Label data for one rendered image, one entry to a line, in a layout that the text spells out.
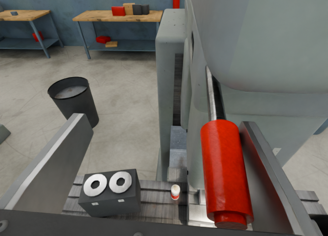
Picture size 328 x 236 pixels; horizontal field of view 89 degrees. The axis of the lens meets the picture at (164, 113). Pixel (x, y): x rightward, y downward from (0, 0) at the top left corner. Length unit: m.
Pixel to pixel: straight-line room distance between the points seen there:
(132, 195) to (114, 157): 1.49
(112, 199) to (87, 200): 0.10
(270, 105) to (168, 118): 0.73
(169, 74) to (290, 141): 0.53
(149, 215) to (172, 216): 0.11
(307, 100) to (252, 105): 0.06
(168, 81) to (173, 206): 0.60
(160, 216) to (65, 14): 5.04
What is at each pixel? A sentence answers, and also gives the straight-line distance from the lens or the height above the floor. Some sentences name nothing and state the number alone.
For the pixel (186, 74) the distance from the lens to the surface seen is 0.45.
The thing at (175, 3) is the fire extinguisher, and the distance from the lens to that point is 4.40.
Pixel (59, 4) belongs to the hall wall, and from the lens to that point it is 5.35.
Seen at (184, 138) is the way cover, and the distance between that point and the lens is 0.99.
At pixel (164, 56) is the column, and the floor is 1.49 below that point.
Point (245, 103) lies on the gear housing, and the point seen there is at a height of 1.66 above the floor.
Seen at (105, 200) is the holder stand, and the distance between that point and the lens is 0.76.
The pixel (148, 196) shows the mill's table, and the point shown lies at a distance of 0.93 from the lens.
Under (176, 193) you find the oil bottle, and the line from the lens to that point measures 0.85.
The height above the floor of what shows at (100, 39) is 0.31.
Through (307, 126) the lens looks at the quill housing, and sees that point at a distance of 0.34.
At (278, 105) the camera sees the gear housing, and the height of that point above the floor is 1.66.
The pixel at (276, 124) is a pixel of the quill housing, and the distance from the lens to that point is 0.32.
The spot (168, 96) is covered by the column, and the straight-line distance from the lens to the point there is 0.82.
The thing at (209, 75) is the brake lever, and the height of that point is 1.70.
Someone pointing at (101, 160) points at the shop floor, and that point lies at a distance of 2.22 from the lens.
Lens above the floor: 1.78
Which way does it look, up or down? 43 degrees down
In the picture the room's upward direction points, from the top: 1 degrees counter-clockwise
